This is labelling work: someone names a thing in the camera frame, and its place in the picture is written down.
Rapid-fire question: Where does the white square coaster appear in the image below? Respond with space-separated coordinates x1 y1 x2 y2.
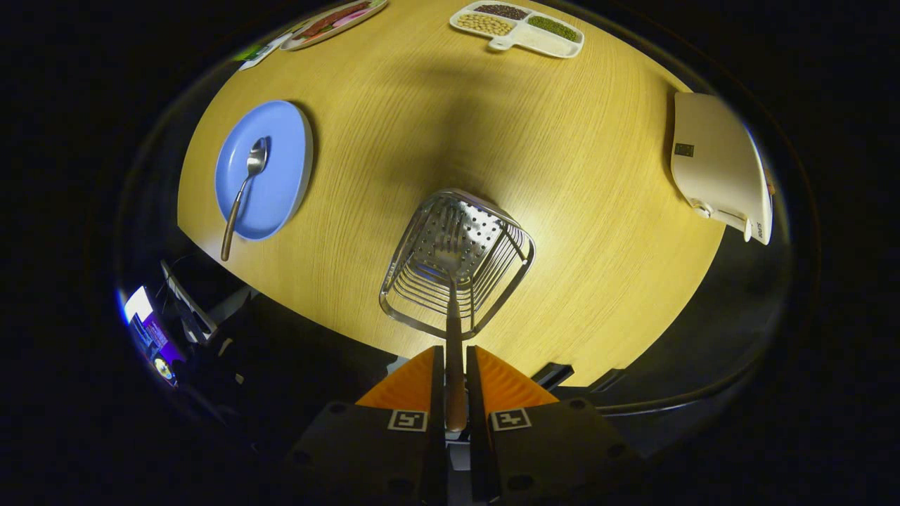
239 32 293 71

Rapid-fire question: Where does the perforated metal basket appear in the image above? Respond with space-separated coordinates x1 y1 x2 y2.
379 188 536 341

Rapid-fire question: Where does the plate of model food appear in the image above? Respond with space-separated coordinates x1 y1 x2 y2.
280 0 389 51

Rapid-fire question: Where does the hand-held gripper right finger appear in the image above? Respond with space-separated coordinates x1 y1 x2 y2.
465 345 656 506

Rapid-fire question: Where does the computer monitor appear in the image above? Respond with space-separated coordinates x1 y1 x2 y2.
123 285 180 386

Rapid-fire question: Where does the white toaster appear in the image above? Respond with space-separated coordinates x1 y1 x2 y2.
670 91 774 245

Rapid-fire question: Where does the blue plate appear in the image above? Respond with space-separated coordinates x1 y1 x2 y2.
214 100 314 241

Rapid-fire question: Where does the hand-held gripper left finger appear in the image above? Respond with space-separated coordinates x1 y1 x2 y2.
281 346 447 506

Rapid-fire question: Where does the white divided bean tray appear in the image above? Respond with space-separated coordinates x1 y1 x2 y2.
449 1 585 59

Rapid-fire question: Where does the wooden handle metal spoon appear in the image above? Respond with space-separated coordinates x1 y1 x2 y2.
220 137 269 262

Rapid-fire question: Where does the wooden handle metal fork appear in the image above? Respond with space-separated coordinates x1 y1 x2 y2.
435 225 468 432

